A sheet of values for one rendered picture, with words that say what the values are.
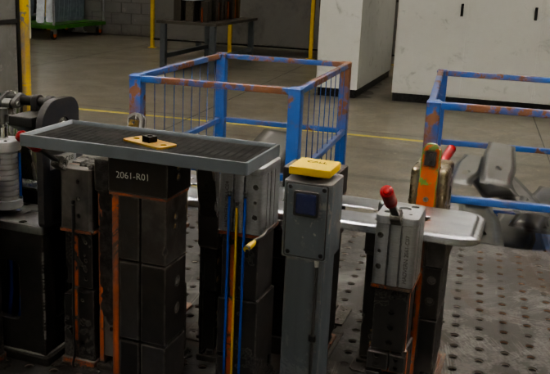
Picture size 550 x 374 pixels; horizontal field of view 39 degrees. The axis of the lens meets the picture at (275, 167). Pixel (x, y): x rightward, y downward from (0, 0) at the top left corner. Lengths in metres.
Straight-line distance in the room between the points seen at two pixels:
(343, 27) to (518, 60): 2.03
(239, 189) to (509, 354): 0.68
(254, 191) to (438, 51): 8.05
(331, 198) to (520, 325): 0.83
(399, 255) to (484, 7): 8.06
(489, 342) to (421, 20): 7.72
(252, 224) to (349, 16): 8.09
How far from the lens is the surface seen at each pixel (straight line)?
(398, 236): 1.23
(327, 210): 1.07
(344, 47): 9.34
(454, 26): 9.24
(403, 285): 1.25
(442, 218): 1.44
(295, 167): 1.07
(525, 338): 1.74
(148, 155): 1.11
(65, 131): 1.27
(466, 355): 1.63
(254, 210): 1.28
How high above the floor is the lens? 1.42
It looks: 14 degrees down
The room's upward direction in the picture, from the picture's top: 3 degrees clockwise
